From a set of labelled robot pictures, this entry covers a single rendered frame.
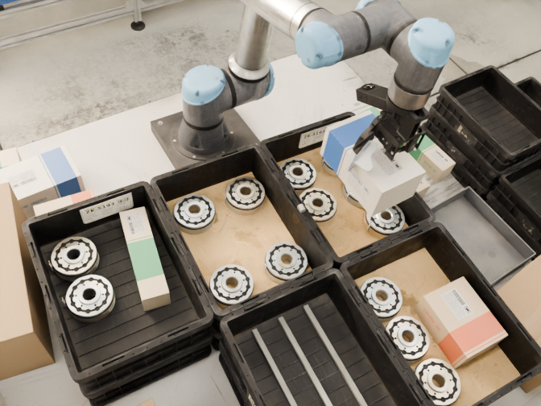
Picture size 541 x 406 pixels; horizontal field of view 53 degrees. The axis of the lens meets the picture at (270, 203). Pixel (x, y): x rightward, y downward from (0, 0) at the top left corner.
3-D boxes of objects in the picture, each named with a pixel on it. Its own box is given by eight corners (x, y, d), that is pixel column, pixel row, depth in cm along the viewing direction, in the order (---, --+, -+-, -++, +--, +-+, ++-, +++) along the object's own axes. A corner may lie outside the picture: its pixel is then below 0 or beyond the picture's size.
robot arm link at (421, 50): (435, 7, 92) (468, 38, 89) (414, 58, 101) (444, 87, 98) (399, 19, 89) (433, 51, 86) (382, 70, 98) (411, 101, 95)
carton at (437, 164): (384, 133, 180) (389, 121, 175) (397, 126, 182) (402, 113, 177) (435, 183, 170) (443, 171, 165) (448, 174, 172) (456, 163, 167)
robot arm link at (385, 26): (343, -5, 94) (382, 33, 89) (391, -19, 99) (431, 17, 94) (332, 32, 101) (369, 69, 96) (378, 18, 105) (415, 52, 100)
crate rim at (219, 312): (148, 184, 134) (147, 178, 132) (256, 147, 144) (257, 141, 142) (216, 323, 115) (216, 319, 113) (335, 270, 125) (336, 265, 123)
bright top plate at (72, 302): (63, 283, 122) (62, 281, 122) (108, 271, 125) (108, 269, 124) (70, 323, 117) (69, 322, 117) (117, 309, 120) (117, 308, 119)
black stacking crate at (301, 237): (152, 206, 141) (148, 180, 132) (253, 170, 151) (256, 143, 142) (216, 338, 123) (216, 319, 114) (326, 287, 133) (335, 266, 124)
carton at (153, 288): (171, 304, 125) (169, 292, 120) (144, 311, 123) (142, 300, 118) (146, 219, 137) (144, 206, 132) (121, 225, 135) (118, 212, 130)
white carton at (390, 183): (319, 153, 126) (326, 126, 119) (360, 135, 131) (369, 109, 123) (370, 217, 117) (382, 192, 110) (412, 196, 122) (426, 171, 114)
